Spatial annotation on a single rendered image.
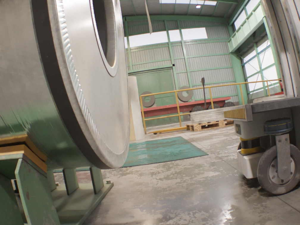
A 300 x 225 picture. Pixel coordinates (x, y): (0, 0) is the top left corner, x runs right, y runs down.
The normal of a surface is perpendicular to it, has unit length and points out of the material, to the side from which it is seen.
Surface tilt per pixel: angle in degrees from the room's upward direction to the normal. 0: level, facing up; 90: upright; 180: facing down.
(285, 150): 90
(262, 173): 89
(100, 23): 98
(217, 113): 90
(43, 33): 118
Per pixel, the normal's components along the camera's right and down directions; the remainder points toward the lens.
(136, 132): 0.44, -0.07
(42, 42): 0.04, 0.48
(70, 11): 0.99, -0.14
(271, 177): -0.07, -0.04
